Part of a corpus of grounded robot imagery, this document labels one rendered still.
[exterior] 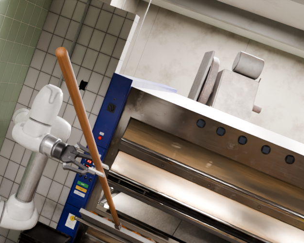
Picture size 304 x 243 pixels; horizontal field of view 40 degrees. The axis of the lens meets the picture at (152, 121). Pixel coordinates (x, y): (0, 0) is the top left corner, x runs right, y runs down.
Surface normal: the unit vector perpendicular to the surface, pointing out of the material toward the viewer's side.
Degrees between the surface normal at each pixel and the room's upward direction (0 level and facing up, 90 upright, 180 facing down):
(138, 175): 70
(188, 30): 90
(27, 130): 78
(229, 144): 90
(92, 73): 90
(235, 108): 65
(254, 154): 90
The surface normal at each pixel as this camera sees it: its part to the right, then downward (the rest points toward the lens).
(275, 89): -0.20, 0.04
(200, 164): -0.09, -0.28
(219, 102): 0.17, -0.28
